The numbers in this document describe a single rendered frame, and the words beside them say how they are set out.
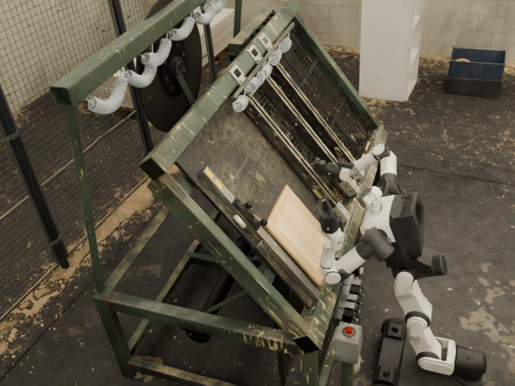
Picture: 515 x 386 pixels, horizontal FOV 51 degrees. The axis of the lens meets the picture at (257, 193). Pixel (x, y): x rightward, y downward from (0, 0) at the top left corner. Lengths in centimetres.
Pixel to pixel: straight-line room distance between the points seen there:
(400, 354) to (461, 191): 214
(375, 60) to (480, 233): 263
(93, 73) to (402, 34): 444
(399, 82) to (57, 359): 469
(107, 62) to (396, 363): 246
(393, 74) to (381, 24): 61
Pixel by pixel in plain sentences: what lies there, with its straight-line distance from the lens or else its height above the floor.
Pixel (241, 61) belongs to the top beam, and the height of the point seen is 188.
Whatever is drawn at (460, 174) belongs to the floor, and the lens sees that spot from 561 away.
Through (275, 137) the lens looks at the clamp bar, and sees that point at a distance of 325.
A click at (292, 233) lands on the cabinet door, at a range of 307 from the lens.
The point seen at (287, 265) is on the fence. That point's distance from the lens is 291.
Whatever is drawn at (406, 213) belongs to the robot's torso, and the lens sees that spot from 280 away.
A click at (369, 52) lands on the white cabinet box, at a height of 58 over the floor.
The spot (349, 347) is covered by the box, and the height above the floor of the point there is 89.
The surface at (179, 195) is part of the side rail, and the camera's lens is 252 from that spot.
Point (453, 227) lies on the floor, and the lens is 497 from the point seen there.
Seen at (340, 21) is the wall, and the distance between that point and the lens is 819.
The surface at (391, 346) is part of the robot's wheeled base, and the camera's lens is 376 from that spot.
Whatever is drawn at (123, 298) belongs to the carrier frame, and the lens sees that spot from 339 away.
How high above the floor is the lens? 316
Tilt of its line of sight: 37 degrees down
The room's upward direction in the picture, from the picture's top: 6 degrees counter-clockwise
